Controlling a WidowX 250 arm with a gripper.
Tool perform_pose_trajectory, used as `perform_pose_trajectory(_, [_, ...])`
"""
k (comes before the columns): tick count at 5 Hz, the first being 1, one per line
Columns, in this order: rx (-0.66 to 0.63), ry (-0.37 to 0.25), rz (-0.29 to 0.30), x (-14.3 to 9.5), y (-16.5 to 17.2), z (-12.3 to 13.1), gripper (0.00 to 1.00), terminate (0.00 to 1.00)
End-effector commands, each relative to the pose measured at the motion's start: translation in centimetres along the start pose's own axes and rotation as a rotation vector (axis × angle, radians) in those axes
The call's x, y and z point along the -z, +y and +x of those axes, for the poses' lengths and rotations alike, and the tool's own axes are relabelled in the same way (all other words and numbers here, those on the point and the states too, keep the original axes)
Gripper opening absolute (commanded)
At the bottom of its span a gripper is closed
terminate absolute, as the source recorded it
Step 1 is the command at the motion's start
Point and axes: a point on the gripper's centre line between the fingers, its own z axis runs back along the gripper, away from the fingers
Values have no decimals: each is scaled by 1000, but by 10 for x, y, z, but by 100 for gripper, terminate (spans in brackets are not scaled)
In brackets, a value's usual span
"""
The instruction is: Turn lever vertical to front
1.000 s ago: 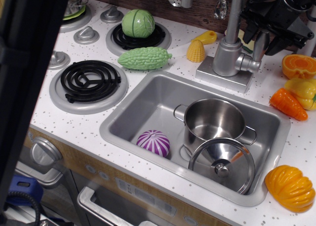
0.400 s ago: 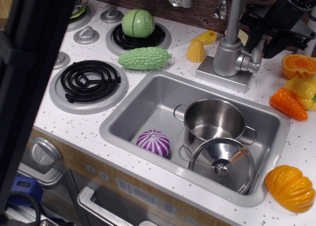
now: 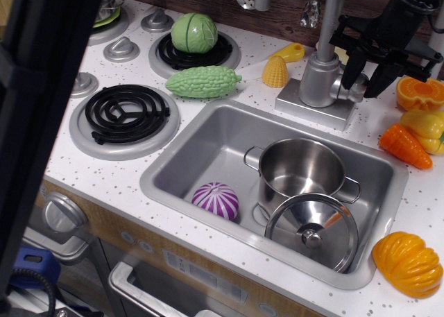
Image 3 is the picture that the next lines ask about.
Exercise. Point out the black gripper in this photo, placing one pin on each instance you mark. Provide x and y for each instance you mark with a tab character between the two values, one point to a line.
396	51

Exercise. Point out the silver faucet lever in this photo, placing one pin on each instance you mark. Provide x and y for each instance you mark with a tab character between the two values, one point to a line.
355	94

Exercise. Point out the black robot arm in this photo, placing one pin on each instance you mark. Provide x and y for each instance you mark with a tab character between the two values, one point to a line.
410	13

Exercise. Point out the orange toy pumpkin slice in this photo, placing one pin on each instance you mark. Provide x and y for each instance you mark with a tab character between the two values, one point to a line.
415	94

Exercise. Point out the silver toy faucet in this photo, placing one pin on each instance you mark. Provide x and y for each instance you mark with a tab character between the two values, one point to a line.
309	98

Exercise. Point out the orange toy carrot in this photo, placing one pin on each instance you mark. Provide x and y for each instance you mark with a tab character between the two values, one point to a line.
403	145

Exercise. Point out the hanging clear utensil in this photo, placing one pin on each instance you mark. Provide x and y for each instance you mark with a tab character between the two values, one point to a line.
311	14

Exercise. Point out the yellow toy bell pepper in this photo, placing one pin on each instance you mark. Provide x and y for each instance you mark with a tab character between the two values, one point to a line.
426	127

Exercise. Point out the yellow toy corn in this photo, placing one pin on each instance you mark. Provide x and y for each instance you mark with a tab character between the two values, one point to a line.
275	73

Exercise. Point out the steel pot in sink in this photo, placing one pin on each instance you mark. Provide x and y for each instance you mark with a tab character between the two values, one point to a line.
290	167

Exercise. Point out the green toy bitter gourd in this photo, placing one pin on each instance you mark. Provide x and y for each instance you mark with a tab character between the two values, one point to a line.
203	82

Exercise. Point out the steel pot lid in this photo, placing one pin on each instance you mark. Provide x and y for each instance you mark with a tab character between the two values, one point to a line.
316	226

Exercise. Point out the green toy cabbage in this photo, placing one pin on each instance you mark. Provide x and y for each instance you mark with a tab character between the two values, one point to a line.
194	33

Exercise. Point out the black rear burner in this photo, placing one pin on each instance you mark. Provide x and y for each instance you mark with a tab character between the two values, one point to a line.
223	53

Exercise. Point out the black burner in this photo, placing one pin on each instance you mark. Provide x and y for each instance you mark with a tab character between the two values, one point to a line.
223	53
124	114

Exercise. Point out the orange toy pumpkin half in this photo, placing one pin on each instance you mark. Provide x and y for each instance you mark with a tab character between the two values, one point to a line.
408	264

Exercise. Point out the grey toy sink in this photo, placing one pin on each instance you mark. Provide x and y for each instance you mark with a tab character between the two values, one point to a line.
211	149

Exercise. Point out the purple toy onion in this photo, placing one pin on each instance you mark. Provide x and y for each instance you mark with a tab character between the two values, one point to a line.
217	198

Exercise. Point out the silver stove knob rear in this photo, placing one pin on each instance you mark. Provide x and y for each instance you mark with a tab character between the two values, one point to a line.
157	22

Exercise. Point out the silver stove knob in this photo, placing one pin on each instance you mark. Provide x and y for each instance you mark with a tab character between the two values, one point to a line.
122	50
157	22
85	84

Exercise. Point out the silver stove knob middle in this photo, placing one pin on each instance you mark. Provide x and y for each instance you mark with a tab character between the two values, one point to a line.
122	50

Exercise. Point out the black front burner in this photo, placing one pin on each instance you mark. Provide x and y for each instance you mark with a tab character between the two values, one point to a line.
124	114

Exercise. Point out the green plate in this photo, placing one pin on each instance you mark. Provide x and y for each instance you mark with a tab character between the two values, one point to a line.
115	14

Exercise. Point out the steel pot on stove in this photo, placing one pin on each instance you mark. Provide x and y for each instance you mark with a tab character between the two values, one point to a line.
106	8

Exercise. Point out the silver stove knob front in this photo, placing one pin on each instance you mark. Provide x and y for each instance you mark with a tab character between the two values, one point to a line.
85	84

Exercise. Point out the silver oven dial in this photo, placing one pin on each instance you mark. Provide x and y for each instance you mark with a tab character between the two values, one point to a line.
61	214

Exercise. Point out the blue clamp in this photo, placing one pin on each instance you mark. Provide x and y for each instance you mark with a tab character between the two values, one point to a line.
33	267

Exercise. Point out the yellow toy knife handle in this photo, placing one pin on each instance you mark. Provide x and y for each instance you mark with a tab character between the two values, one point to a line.
292	52

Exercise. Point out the silver oven door handle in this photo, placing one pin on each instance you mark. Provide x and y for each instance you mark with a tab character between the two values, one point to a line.
119	281

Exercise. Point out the black foreground post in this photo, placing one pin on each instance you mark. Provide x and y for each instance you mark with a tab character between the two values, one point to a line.
41	51

